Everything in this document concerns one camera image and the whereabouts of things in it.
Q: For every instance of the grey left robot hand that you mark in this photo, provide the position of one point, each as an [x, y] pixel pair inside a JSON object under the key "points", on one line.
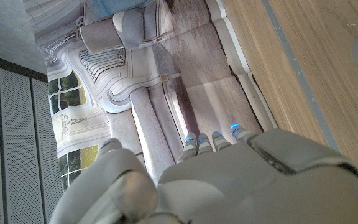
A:
{"points": [[259, 186]]}

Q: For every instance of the printed sofa room backdrop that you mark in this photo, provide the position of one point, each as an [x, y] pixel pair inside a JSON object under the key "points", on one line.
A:
{"points": [[191, 62]]}

